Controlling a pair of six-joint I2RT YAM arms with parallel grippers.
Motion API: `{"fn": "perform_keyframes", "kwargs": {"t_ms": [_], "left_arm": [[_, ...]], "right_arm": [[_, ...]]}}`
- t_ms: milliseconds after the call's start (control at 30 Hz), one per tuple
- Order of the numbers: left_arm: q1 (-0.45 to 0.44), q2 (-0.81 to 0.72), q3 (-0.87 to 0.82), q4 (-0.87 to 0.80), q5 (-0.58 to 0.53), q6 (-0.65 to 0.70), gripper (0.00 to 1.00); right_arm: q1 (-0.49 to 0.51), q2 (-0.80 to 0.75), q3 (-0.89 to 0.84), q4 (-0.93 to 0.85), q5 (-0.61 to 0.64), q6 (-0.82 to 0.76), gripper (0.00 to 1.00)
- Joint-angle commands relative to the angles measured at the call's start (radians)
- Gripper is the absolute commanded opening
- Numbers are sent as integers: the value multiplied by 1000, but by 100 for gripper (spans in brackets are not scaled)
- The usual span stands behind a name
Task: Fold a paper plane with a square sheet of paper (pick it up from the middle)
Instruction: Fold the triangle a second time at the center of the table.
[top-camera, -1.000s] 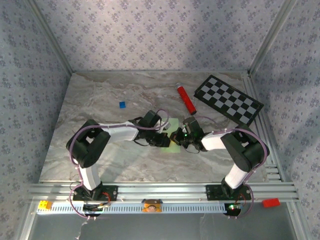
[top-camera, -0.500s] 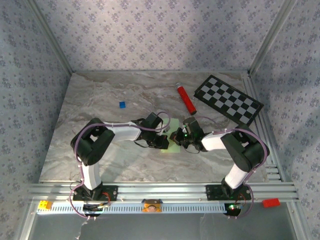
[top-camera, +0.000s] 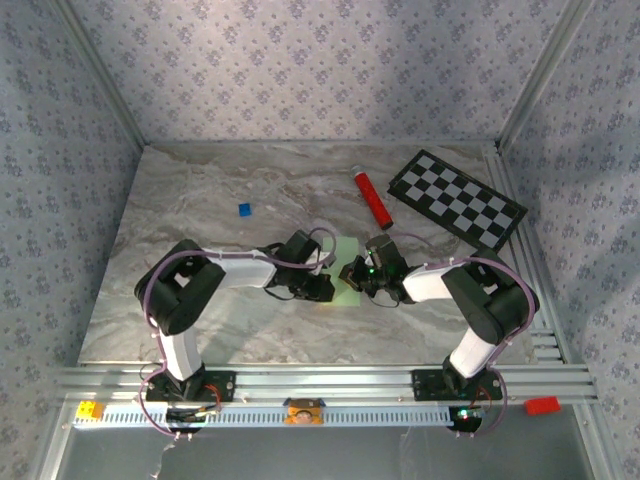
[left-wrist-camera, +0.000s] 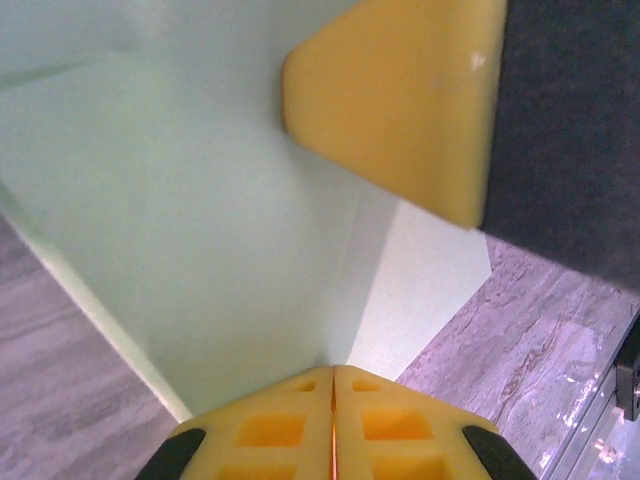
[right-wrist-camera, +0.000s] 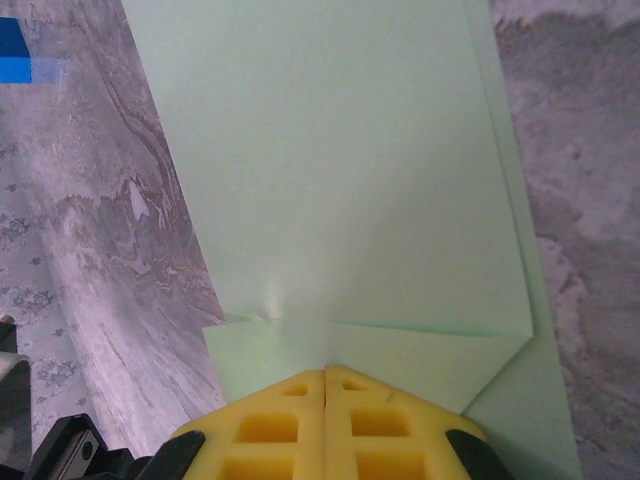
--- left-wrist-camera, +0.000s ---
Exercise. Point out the light green paper sheet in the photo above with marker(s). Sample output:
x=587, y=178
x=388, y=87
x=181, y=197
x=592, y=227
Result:
x=200, y=200

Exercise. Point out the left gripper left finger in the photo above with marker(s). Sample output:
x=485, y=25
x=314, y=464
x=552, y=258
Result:
x=220, y=450

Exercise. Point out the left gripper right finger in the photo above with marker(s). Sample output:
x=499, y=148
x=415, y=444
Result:
x=450, y=445

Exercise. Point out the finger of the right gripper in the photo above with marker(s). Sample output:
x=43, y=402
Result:
x=400, y=100

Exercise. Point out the long aluminium mounting rail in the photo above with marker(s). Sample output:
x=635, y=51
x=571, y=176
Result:
x=600, y=440

